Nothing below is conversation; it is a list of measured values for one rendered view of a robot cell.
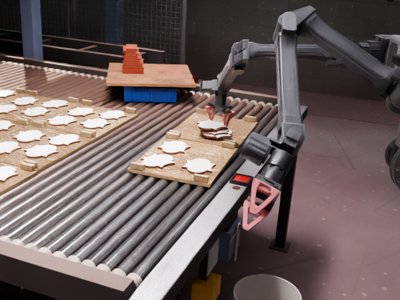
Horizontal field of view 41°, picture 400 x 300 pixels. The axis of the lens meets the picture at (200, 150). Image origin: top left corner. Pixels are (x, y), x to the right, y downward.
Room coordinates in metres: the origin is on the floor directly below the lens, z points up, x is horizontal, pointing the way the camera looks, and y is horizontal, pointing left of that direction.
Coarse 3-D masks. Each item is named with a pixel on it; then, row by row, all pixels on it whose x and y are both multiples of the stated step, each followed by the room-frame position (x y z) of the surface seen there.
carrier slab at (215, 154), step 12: (156, 144) 2.23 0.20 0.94; (192, 144) 2.26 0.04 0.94; (204, 144) 2.26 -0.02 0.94; (144, 156) 2.08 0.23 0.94; (180, 156) 2.10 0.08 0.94; (192, 156) 2.11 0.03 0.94; (204, 156) 2.12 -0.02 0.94; (216, 156) 2.13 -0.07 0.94; (228, 156) 2.14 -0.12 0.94; (156, 168) 1.96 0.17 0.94; (168, 168) 1.96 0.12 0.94; (180, 168) 1.97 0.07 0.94; (216, 168) 1.99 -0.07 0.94; (180, 180) 1.88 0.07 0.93; (192, 180) 1.86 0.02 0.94
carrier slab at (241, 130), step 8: (192, 120) 2.60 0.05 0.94; (200, 120) 2.60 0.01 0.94; (232, 120) 2.63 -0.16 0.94; (240, 120) 2.64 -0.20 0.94; (176, 128) 2.46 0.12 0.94; (184, 128) 2.47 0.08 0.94; (192, 128) 2.48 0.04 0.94; (232, 128) 2.51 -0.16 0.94; (240, 128) 2.52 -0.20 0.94; (248, 128) 2.53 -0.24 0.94; (184, 136) 2.35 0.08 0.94; (192, 136) 2.36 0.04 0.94; (200, 136) 2.36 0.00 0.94; (232, 136) 2.39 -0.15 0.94; (240, 136) 2.40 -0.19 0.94; (216, 144) 2.27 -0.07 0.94; (240, 144) 2.30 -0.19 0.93
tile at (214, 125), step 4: (208, 120) 2.44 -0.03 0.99; (212, 120) 2.45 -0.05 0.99; (216, 120) 2.45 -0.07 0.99; (200, 124) 2.37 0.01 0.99; (204, 124) 2.38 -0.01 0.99; (208, 124) 2.38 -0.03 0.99; (212, 124) 2.38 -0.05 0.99; (216, 124) 2.39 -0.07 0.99; (220, 124) 2.39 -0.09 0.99; (200, 128) 2.34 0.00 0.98; (204, 128) 2.33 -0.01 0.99; (208, 128) 2.33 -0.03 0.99; (212, 128) 2.33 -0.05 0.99; (216, 128) 2.34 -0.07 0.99; (220, 128) 2.36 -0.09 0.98; (224, 128) 2.37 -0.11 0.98
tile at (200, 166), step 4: (188, 160) 2.04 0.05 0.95; (192, 160) 2.04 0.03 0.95; (196, 160) 2.04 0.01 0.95; (200, 160) 2.04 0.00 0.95; (204, 160) 2.05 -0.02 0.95; (208, 160) 2.05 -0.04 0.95; (188, 164) 1.99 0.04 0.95; (192, 164) 2.00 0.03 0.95; (196, 164) 2.00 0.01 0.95; (200, 164) 2.00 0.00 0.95; (204, 164) 2.00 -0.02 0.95; (208, 164) 2.01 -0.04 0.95; (212, 164) 2.01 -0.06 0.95; (184, 168) 1.97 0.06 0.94; (188, 168) 1.95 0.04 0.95; (192, 168) 1.95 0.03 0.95; (196, 168) 1.96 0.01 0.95; (200, 168) 1.96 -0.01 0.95; (204, 168) 1.96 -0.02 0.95; (208, 168) 1.96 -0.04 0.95; (192, 172) 1.93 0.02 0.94; (196, 172) 1.92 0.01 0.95; (200, 172) 1.92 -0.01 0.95; (204, 172) 1.94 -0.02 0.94; (208, 172) 1.95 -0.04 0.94
